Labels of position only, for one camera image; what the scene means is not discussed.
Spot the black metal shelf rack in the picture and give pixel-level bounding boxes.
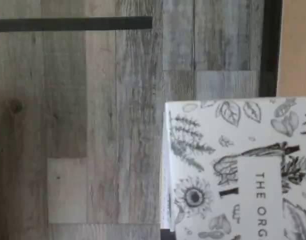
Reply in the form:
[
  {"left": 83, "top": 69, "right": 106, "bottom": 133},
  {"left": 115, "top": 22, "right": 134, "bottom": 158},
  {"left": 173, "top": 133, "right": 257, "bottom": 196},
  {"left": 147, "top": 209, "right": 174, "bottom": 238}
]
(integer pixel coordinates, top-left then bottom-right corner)
[{"left": 259, "top": 0, "right": 306, "bottom": 100}]

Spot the white tea box yellow strip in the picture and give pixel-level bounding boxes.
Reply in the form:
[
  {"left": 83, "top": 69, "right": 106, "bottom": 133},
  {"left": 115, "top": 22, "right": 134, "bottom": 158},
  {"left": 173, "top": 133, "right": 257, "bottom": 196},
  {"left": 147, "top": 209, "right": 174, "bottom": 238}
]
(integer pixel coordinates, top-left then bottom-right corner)
[{"left": 159, "top": 96, "right": 306, "bottom": 240}]

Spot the dark flat metal bar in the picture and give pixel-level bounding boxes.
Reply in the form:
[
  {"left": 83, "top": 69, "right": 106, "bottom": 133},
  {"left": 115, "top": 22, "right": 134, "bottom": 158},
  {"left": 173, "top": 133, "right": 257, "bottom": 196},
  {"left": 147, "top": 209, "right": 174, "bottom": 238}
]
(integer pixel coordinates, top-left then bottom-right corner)
[{"left": 0, "top": 15, "right": 153, "bottom": 33}]

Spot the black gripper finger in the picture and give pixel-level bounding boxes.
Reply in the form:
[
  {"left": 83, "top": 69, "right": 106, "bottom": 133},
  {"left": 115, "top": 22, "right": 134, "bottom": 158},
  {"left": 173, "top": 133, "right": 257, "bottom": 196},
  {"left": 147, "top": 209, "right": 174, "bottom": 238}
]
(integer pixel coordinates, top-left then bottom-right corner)
[{"left": 159, "top": 227, "right": 176, "bottom": 240}]

